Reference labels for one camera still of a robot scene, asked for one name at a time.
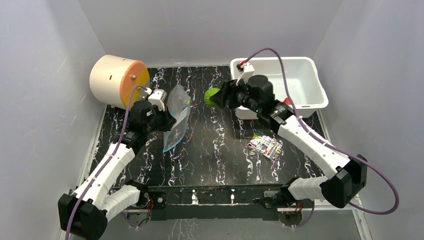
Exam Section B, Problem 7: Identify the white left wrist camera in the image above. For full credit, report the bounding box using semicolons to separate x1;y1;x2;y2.
145;88;167;112

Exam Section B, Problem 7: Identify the pack of coloured markers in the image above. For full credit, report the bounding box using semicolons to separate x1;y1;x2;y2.
247;131;283;162

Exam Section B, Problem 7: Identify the aluminium frame rail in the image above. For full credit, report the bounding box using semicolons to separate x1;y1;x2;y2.
64;187;365;240

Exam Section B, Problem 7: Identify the clear zip top bag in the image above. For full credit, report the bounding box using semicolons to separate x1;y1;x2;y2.
162;84;191;153

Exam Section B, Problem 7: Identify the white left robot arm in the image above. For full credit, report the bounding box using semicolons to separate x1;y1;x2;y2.
58;100;177;240

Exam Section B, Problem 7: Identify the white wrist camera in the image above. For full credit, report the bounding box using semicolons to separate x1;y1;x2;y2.
145;88;167;112
235;61;255;86

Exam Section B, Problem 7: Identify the green toy lime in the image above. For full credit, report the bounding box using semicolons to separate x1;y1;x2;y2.
203;87;220;108

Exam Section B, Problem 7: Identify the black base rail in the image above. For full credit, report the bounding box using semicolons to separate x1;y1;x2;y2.
145;184;316;222

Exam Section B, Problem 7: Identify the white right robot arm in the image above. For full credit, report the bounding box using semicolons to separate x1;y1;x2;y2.
204;75;368;208

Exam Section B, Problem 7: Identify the cream cylinder with orange face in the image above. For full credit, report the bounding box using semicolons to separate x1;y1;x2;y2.
89;54;150;109

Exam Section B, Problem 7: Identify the white plastic bin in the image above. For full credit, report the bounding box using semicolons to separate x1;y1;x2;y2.
248;56;329;118

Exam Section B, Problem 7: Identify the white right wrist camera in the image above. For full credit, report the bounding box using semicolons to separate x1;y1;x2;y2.
235;61;255;86

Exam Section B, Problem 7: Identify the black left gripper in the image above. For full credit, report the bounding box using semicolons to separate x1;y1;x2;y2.
144;104;177;135

